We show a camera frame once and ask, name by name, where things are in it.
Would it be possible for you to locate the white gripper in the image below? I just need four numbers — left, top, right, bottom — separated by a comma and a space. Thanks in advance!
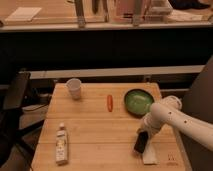
138, 114, 162, 139

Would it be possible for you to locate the black eraser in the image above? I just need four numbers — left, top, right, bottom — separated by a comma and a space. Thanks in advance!
134, 131, 148, 153

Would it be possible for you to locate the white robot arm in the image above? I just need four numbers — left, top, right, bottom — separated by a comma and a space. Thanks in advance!
138, 96, 213, 151

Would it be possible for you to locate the white sponge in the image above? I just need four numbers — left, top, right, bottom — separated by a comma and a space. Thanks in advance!
142, 142, 157, 165

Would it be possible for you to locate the orange carrot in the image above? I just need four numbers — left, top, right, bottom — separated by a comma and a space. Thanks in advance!
107, 95, 113, 112

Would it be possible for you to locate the white paper cup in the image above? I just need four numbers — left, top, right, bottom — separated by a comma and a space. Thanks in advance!
66, 78, 81, 100

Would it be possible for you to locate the small plastic bottle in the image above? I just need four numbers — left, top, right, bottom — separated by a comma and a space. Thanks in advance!
55, 123, 68, 165

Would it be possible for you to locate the black chair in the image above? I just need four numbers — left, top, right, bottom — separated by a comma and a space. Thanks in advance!
0, 72, 44, 168

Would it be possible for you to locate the white paper sheet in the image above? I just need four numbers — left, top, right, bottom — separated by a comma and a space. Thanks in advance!
6, 7, 41, 22

